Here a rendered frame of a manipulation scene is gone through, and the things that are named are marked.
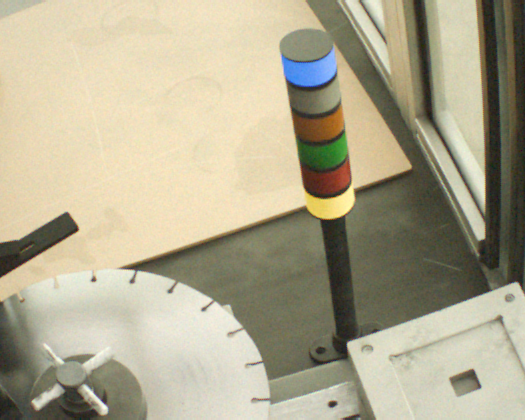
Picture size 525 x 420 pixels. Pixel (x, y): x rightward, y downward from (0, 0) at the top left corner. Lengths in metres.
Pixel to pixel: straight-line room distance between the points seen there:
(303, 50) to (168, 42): 0.72
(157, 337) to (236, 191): 0.41
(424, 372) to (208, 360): 0.20
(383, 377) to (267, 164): 0.48
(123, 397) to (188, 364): 0.07
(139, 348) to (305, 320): 0.30
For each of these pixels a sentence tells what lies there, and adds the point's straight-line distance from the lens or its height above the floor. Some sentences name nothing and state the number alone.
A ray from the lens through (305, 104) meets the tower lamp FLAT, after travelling 1.04.
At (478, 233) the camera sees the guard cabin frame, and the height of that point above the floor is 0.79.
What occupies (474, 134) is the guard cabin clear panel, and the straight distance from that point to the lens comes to 1.31.
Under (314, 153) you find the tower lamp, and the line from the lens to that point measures 1.08.
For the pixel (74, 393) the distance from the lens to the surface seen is 1.03.
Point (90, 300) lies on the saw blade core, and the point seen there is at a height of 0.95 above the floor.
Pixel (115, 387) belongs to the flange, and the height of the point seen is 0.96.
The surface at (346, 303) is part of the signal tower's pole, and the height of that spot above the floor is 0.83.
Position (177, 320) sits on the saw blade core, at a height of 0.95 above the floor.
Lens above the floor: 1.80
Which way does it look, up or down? 46 degrees down
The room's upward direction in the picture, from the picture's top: 11 degrees counter-clockwise
